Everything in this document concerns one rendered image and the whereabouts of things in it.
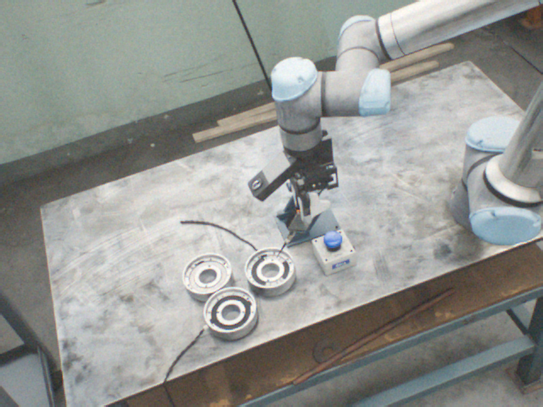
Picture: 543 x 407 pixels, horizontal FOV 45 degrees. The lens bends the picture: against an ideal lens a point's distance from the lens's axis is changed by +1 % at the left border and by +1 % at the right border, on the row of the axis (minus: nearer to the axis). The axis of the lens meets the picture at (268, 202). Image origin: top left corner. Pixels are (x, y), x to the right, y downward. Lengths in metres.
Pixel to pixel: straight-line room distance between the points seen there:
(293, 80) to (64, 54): 1.84
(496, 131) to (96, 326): 0.90
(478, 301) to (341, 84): 0.77
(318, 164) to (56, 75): 1.80
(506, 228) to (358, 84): 0.39
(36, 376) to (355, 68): 1.45
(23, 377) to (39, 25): 1.32
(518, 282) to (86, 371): 1.02
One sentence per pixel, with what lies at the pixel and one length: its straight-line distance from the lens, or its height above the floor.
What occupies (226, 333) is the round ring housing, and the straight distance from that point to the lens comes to 1.27.
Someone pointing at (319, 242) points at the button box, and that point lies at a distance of 1.36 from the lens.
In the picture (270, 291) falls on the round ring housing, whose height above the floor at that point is 0.83.
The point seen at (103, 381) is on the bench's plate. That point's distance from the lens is 1.34.
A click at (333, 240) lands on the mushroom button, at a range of 1.32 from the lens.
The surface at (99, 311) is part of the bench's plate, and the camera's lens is 1.43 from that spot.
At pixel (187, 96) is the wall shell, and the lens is 2.98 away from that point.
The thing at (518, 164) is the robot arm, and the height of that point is 1.10.
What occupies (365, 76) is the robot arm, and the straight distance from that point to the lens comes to 1.06.
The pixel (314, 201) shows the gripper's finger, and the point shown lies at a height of 0.99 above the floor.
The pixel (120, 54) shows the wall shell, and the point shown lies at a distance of 2.81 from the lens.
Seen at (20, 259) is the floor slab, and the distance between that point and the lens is 2.78.
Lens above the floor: 1.90
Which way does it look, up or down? 47 degrees down
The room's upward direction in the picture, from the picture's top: 11 degrees counter-clockwise
